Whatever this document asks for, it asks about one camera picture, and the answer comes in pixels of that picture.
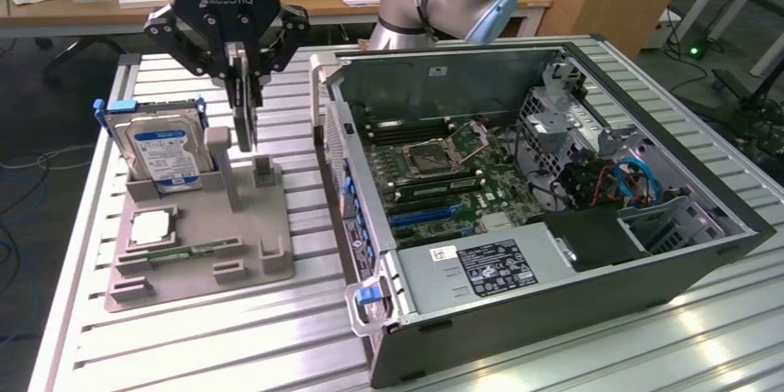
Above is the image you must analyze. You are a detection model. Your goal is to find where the silver CPU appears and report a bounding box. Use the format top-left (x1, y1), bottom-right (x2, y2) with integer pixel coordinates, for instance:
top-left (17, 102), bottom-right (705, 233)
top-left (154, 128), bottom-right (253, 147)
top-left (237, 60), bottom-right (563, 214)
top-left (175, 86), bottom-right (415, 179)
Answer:
top-left (129, 210), bottom-right (177, 246)

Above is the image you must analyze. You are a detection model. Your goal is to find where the red wire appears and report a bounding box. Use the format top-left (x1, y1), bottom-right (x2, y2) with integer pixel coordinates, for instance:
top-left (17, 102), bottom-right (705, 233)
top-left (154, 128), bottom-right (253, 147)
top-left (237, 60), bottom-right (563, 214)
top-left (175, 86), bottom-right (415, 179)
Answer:
top-left (597, 166), bottom-right (621, 205)

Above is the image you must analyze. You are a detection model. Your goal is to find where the grey power supply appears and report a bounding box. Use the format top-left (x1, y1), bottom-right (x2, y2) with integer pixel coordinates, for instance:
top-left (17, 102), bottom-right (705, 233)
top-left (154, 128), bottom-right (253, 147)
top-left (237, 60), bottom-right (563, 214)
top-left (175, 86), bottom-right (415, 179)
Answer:
top-left (391, 221), bottom-right (581, 315)

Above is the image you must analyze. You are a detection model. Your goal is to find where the open black PC case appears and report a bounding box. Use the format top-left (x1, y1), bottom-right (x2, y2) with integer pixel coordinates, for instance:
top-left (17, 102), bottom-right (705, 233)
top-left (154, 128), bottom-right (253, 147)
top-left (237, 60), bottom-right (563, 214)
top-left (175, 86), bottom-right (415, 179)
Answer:
top-left (310, 40), bottom-right (777, 388)

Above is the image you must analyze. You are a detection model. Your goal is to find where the blue wire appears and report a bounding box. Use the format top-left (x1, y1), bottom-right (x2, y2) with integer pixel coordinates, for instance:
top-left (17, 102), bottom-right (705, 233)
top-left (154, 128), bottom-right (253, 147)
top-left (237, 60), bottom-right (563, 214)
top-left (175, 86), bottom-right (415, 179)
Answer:
top-left (611, 157), bottom-right (662, 209)

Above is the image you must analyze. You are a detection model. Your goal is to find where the silver chipset heat sink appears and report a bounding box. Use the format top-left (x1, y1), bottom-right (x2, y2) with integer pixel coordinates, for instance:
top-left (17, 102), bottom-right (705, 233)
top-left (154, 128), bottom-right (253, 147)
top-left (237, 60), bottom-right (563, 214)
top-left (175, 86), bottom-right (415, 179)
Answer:
top-left (481, 212), bottom-right (514, 232)

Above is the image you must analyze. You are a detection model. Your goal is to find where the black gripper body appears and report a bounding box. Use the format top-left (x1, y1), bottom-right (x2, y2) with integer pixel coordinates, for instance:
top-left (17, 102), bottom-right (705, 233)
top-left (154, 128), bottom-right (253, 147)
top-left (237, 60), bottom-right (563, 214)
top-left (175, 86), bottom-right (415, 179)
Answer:
top-left (162, 0), bottom-right (285, 50)

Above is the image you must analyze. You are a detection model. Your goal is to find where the black graphics card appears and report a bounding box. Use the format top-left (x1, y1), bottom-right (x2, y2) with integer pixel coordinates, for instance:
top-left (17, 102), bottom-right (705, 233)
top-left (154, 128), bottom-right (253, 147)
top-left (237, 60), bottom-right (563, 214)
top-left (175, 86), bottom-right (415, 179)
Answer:
top-left (223, 41), bottom-right (261, 154)

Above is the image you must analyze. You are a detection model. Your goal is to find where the grey parts rack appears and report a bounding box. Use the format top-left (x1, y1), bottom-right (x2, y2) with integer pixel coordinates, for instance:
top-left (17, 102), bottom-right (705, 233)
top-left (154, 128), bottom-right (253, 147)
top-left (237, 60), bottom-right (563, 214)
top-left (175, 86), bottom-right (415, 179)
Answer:
top-left (103, 125), bottom-right (295, 315)

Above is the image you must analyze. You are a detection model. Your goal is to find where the black chair base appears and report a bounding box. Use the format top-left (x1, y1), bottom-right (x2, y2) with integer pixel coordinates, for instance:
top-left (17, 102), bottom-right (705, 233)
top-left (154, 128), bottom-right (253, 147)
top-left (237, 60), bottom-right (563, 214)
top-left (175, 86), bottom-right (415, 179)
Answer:
top-left (34, 36), bottom-right (129, 88)

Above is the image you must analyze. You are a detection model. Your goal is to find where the metal disk bay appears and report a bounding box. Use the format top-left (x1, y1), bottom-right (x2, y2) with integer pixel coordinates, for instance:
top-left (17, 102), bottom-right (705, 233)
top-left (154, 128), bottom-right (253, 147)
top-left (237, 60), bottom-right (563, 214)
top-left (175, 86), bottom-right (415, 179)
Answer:
top-left (615, 196), bottom-right (731, 258)

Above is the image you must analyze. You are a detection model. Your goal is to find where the black floor stand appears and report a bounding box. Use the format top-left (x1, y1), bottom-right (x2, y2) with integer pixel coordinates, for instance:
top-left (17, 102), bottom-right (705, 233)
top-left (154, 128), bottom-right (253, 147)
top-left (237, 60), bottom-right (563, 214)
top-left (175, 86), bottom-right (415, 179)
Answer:
top-left (710, 68), bottom-right (784, 145)

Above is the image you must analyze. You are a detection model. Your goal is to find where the black plastic shroud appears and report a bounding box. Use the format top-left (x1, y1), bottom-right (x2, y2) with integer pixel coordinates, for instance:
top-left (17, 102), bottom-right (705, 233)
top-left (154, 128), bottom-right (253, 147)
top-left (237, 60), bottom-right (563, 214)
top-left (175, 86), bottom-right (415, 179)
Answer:
top-left (545, 207), bottom-right (655, 274)

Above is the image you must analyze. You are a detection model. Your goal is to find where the RAM stick with label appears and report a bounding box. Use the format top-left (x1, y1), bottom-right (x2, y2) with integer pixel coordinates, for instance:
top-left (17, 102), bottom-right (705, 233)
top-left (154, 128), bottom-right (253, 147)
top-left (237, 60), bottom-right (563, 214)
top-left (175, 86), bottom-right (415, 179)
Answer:
top-left (398, 175), bottom-right (483, 203)

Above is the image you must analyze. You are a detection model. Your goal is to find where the green motherboard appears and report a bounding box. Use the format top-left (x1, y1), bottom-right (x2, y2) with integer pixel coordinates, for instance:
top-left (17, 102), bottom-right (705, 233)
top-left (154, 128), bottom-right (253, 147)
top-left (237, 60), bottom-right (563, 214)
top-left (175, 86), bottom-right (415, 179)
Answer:
top-left (361, 114), bottom-right (547, 249)

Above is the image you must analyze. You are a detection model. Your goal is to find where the metal socket cover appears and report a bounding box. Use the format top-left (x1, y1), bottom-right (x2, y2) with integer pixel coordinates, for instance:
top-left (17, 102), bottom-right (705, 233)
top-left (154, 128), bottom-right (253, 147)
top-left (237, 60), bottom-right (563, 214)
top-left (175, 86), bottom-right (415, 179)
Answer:
top-left (450, 120), bottom-right (491, 154)

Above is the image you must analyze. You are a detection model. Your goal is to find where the blue expansion slot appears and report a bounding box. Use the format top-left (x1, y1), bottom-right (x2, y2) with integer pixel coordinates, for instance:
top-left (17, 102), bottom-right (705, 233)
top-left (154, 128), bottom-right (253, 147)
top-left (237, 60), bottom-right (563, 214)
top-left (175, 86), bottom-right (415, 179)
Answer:
top-left (390, 201), bottom-right (465, 228)

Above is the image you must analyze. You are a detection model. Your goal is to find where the metal drive cage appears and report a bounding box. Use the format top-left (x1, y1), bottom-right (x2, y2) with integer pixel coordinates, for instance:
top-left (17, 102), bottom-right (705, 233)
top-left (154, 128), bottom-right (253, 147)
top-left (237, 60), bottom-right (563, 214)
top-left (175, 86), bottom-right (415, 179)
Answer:
top-left (518, 61), bottom-right (614, 168)

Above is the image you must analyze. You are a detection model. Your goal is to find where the CPU socket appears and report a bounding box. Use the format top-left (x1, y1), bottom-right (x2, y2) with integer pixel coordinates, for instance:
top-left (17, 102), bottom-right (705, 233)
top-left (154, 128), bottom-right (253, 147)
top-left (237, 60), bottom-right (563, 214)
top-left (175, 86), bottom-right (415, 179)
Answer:
top-left (401, 141), bottom-right (459, 177)

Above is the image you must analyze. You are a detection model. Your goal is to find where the hard disk in blue caddy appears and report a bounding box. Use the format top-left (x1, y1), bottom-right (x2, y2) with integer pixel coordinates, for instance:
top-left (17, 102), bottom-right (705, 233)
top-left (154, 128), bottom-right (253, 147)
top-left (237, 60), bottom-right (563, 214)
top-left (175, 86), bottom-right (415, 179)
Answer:
top-left (91, 95), bottom-right (207, 194)

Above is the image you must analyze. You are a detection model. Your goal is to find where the green RAM stick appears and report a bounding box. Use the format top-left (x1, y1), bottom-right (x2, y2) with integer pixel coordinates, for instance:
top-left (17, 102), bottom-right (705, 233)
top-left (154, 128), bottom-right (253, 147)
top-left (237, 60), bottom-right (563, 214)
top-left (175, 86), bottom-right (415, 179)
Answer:
top-left (119, 239), bottom-right (238, 264)

